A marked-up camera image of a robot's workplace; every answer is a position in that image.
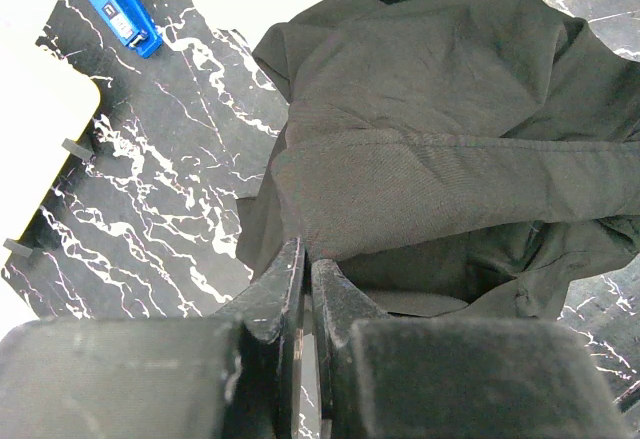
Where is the blue stapler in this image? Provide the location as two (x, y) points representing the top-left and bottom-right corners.
(88, 0), (163, 59)

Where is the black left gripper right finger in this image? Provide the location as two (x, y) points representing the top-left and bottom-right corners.
(310, 260), (629, 438)

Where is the black shirt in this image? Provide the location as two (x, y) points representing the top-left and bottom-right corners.
(236, 0), (639, 319)

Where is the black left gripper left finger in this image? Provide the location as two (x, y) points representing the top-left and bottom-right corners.
(1, 239), (305, 438)

